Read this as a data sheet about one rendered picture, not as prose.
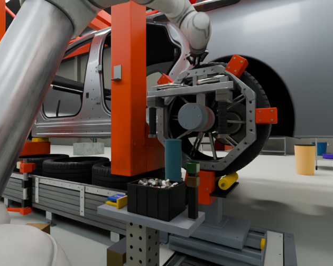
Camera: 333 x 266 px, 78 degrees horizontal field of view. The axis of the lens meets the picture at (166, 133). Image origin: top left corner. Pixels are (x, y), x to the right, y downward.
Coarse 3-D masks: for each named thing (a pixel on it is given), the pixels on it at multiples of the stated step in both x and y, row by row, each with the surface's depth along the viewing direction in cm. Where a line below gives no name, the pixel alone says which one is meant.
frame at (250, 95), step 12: (192, 72) 112; (204, 72) 113; (216, 72) 105; (228, 72) 102; (240, 84) 99; (252, 96) 96; (252, 108) 96; (252, 120) 96; (252, 132) 96; (240, 144) 99; (228, 156) 102; (204, 168) 108; (216, 168) 104
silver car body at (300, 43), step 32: (224, 0) 151; (256, 0) 136; (288, 0) 126; (320, 0) 117; (96, 32) 238; (160, 32) 247; (224, 32) 144; (256, 32) 134; (288, 32) 125; (320, 32) 117; (96, 64) 213; (160, 64) 350; (192, 64) 156; (288, 64) 125; (320, 64) 117; (64, 96) 299; (96, 96) 211; (320, 96) 117; (32, 128) 268; (64, 128) 234; (96, 128) 208; (320, 128) 117
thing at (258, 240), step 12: (252, 228) 130; (180, 240) 116; (192, 240) 118; (204, 240) 115; (252, 240) 119; (264, 240) 112; (192, 252) 113; (204, 252) 109; (216, 252) 106; (228, 252) 103; (240, 252) 105; (252, 252) 103; (264, 252) 108; (228, 264) 103; (240, 264) 100; (252, 264) 98
